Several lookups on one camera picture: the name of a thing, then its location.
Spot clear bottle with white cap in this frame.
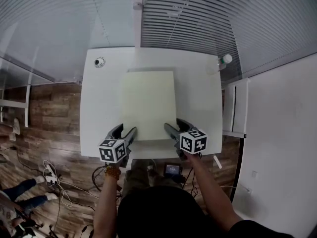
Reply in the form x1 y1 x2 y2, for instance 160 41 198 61
206 54 233 75

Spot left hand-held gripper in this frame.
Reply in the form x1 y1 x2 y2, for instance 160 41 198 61
98 123 138 169

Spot white floor cable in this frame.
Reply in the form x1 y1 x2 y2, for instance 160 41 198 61
55 179 100 208

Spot person's olive trousers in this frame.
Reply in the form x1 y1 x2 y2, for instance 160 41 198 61
122 159 185 197

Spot person's right forearm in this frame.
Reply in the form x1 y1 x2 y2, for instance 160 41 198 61
185 152 246 233

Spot person's left forearm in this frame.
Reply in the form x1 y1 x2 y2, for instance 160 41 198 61
92 165 122 238

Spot brown bead bracelet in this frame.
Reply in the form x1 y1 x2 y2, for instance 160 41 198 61
104 165 122 181

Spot dark slatted window blind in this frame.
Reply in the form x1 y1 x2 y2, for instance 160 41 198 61
140 0 317 82

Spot white table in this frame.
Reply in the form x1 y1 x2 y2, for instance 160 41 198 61
79 47 223 160

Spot round table cable grommet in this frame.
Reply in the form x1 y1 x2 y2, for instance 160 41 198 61
94 56 106 69

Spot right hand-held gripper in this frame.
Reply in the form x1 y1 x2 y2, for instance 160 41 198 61
163 118 208 162

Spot black floor cable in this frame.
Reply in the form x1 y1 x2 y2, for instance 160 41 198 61
91 165 109 193

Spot person's black shirt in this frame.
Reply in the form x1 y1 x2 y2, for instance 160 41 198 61
116 185 297 238

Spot black device with screen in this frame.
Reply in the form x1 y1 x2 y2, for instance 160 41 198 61
163 162 183 178

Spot cream item board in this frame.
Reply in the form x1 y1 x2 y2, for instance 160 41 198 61
119 67 177 142

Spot white shelf frame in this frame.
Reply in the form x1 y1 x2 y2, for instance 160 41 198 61
0 84 32 128

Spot white power strip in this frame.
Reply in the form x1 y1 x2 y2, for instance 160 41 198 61
43 164 61 186

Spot white cabinet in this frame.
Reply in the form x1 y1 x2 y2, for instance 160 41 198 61
222 79 249 139

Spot wide window blind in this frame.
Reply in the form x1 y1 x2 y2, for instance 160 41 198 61
0 0 136 84

